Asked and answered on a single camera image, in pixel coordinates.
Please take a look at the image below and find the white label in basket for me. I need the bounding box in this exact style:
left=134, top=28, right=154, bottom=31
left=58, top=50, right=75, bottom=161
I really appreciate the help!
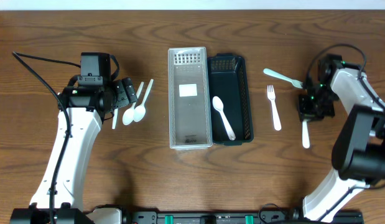
left=179, top=84, right=198, bottom=97

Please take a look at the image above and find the white spoon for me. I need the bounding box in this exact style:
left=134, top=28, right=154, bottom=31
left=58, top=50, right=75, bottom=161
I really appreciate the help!
left=133, top=79, right=154, bottom=122
left=212, top=96, right=236, bottom=141
left=122, top=82, right=144, bottom=126

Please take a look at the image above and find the white fork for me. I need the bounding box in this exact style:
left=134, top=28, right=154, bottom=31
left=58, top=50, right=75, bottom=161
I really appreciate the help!
left=267, top=85, right=282, bottom=131
left=302, top=119, right=310, bottom=149

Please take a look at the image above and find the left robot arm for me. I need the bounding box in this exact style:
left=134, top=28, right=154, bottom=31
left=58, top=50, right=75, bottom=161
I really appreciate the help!
left=10, top=52, right=137, bottom=223

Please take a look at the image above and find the black plastic basket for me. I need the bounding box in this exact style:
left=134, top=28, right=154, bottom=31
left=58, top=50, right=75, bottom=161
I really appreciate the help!
left=207, top=53, right=254, bottom=146

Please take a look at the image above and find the white spoon bowl up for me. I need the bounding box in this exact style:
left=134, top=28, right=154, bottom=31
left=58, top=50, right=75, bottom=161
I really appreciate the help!
left=112, top=108, right=118, bottom=129

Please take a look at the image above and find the clear plastic basket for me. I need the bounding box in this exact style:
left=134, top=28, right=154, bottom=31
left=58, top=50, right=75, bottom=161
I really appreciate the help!
left=168, top=47, right=213, bottom=151

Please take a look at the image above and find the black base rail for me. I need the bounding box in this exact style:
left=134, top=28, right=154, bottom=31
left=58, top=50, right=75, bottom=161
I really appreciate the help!
left=52, top=210, right=364, bottom=224

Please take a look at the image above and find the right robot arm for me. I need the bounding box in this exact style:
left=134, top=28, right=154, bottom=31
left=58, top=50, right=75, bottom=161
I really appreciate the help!
left=289, top=53, right=385, bottom=223

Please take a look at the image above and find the pale green plastic fork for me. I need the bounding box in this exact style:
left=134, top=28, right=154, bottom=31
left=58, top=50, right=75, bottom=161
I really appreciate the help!
left=263, top=68, right=303, bottom=89

